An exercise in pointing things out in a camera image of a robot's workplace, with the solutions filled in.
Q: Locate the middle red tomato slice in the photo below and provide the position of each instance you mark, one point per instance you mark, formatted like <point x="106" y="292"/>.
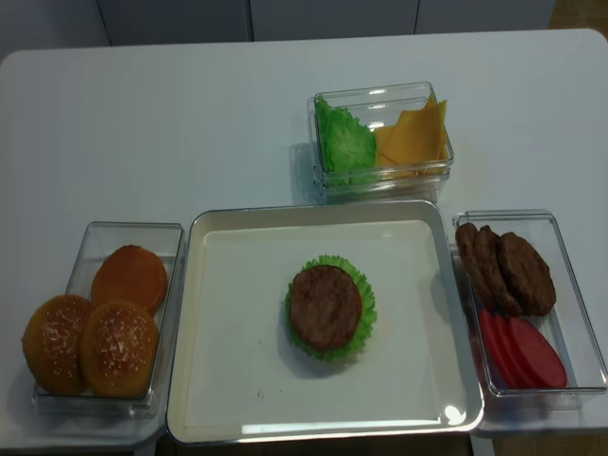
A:
<point x="510" y="365"/>

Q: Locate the clear bun container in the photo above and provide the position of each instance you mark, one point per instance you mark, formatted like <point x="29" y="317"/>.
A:
<point x="101" y="239"/>

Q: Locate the right brown patty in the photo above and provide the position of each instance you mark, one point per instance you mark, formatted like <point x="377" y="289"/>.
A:
<point x="526" y="275"/>

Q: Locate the clear lettuce cheese container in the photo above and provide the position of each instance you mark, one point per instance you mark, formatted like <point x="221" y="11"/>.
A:
<point x="377" y="107"/>

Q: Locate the sesame bun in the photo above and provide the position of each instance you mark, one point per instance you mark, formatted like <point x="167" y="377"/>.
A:
<point x="118" y="349"/>
<point x="51" y="343"/>

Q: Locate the front yellow cheese slice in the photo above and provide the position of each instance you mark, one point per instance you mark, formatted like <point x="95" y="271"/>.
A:
<point x="419" y="136"/>

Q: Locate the white metal tray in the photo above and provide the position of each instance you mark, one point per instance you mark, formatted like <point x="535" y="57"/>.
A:
<point x="238" y="376"/>

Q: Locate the plain bottom bun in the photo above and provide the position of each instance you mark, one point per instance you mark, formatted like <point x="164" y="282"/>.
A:
<point x="132" y="274"/>

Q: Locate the left brown patty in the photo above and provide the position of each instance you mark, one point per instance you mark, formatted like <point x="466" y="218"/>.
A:
<point x="465" y="237"/>

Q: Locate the middle brown patty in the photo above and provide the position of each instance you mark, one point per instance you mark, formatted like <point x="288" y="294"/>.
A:
<point x="486" y="244"/>

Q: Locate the right red tomato slice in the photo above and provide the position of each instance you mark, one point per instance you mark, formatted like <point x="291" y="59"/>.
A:
<point x="538" y="357"/>

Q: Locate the clear patty tomato container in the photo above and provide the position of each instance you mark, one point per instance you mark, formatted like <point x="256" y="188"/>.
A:
<point x="566" y="327"/>

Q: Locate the left red tomato slice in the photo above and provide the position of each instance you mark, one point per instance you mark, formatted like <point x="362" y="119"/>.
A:
<point x="492" y="342"/>

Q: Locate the green lettuce in container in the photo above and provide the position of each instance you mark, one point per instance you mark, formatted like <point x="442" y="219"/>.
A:
<point x="347" y="145"/>

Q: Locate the green lettuce on burger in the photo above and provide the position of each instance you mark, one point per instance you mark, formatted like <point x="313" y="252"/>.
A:
<point x="367" y="319"/>

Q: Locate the red tomato slice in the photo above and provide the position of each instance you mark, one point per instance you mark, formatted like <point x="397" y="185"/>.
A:
<point x="492" y="342"/>
<point x="510" y="365"/>
<point x="538" y="357"/>

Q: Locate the yellow cheese slice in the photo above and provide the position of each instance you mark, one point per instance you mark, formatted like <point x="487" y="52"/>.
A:
<point x="440" y="107"/>
<point x="419" y="136"/>

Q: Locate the back yellow cheese slice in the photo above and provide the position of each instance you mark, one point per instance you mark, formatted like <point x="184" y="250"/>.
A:
<point x="440" y="107"/>

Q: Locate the brown patty on burger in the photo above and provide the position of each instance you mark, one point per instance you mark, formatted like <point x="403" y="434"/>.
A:
<point x="325" y="307"/>

